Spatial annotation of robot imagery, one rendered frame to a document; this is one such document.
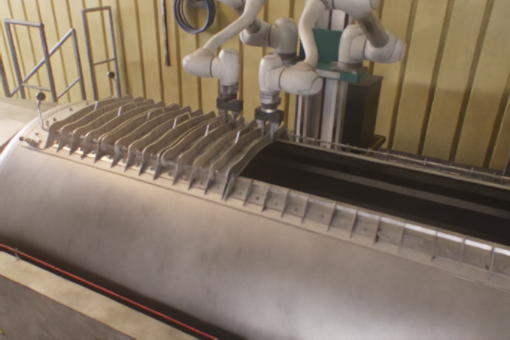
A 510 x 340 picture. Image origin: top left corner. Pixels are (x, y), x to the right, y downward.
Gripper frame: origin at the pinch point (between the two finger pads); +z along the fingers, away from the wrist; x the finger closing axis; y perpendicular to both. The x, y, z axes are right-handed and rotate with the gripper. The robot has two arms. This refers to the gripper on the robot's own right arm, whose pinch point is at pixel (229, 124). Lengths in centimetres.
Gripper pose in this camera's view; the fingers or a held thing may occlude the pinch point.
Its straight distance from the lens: 220.8
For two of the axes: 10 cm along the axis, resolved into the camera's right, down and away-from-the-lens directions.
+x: -8.9, -2.0, 4.1
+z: -0.1, 9.1, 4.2
